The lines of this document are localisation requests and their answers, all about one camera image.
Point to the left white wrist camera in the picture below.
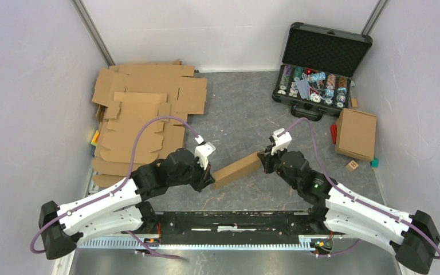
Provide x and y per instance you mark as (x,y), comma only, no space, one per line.
(202,152)

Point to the folded cardboard box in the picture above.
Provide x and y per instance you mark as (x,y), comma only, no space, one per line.
(356,133)

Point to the wooden letter block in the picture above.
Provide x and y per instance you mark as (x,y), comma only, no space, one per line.
(352,166)

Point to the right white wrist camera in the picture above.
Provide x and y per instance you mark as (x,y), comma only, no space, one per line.
(281,139)

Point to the stack of flat cardboard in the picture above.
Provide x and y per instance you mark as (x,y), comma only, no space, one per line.
(136,104)

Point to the cardboard box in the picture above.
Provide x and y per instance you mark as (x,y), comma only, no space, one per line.
(356,133)
(236,170)

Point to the teal cube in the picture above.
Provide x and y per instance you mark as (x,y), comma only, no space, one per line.
(374,163)

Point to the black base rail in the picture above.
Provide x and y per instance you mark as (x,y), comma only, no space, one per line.
(233,227)

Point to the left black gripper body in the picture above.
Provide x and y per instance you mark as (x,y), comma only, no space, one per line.
(192,176)

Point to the black poker chip case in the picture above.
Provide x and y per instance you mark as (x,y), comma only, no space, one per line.
(316,69)

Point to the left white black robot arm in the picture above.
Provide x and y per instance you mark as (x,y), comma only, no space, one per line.
(123,206)

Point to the small brown wooden block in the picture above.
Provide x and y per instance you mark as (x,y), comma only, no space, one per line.
(354,103)

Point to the red object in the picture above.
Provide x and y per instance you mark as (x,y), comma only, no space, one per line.
(333,131)

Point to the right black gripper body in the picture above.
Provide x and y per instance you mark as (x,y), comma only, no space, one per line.
(278,169)

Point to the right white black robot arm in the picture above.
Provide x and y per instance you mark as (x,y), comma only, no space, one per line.
(412,239)

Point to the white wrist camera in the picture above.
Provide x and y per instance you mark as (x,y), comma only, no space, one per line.
(202,152)
(281,139)

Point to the orange yellow block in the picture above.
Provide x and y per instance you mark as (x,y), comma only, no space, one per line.
(95,138)

